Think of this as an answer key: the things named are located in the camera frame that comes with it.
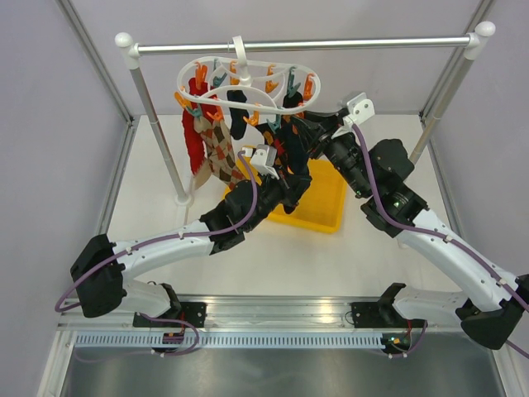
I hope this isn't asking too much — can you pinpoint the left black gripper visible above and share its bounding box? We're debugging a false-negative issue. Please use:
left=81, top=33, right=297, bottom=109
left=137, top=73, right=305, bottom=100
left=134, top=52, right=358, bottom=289
left=245, top=165, right=312, bottom=232

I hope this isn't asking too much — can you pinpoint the dark argyle sock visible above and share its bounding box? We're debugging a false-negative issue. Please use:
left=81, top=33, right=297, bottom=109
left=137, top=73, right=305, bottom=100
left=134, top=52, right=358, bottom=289
left=255, top=123, right=288, bottom=168

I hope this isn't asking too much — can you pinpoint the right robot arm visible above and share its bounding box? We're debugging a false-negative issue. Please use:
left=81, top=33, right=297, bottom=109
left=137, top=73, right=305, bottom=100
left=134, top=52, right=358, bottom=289
left=291, top=111, right=528, bottom=350

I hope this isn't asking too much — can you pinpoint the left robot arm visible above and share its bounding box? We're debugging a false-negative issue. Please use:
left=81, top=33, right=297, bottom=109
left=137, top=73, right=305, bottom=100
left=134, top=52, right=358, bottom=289
left=70, top=175, right=312, bottom=327

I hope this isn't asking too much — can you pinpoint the black sock at rear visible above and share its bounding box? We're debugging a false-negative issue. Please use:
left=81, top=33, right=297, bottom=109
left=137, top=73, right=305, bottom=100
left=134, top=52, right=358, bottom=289
left=283, top=91, right=304, bottom=108

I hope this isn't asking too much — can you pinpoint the yellow plastic tray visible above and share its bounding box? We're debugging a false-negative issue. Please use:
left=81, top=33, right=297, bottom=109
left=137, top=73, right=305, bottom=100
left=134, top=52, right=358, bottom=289
left=222, top=159, right=348, bottom=235

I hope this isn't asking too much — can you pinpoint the small navy sock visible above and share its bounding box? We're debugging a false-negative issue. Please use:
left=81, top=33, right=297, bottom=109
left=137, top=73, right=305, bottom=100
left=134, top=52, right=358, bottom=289
left=226, top=90, right=249, bottom=141

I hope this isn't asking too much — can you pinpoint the brown argyle sock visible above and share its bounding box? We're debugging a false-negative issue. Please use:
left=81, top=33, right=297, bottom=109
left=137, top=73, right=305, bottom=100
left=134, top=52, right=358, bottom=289
left=201, top=120, right=245, bottom=189

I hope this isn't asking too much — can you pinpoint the beige argyle sock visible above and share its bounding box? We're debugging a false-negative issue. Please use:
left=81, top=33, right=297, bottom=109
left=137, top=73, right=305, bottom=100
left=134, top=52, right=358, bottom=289
left=193, top=117, right=216, bottom=190

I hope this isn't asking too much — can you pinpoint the red sock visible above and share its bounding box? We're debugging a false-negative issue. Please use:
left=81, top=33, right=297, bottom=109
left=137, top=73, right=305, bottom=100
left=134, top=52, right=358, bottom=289
left=182, top=77, right=207, bottom=175

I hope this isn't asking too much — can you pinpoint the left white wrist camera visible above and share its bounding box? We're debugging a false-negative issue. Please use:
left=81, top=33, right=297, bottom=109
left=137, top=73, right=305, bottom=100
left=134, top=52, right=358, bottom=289
left=241, top=144, right=279, bottom=180

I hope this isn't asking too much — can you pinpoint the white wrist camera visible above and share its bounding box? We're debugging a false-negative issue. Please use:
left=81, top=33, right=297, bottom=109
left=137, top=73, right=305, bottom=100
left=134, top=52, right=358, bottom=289
left=333, top=92, right=375, bottom=138
left=241, top=144, right=279, bottom=180

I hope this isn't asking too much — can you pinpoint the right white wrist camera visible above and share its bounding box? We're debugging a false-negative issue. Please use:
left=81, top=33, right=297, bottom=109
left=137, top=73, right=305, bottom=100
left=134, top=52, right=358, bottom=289
left=333, top=92, right=375, bottom=138

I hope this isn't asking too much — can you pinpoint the white sock hanger frame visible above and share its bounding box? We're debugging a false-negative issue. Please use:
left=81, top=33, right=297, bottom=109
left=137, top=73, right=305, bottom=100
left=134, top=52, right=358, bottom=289
left=174, top=36, right=321, bottom=115

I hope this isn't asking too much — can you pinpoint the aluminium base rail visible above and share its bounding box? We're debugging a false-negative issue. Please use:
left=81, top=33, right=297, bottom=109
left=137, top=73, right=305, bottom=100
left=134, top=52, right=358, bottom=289
left=57, top=292, right=455, bottom=332

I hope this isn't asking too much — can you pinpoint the white slotted cable duct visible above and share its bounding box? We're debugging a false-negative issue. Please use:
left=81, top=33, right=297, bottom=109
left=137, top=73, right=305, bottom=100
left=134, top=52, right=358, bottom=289
left=74, top=332, right=385, bottom=349

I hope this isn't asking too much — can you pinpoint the silver clothes rail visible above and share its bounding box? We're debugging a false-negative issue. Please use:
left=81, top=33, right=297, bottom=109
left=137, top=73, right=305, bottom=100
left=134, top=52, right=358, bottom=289
left=115, top=21, right=496, bottom=207

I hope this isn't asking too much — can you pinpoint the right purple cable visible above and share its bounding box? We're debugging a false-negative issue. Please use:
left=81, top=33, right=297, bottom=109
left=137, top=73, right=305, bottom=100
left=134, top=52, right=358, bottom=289
left=350, top=122, right=529, bottom=359

